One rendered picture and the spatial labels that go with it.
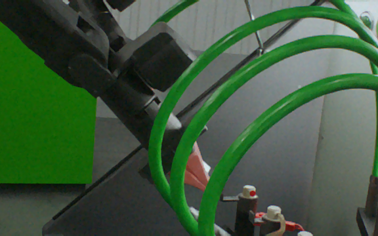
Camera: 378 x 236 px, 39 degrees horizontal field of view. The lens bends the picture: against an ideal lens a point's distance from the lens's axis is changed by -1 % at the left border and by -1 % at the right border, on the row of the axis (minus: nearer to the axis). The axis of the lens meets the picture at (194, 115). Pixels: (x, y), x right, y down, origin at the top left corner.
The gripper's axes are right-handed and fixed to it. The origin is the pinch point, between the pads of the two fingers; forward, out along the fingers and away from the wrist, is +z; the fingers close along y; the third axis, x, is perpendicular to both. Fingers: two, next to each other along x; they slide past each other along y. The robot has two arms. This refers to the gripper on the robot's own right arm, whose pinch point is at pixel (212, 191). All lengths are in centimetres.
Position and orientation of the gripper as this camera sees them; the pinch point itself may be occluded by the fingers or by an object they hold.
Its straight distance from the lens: 71.6
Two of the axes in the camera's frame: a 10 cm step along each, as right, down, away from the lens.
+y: 7.6, -6.4, -0.9
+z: 6.4, 7.5, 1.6
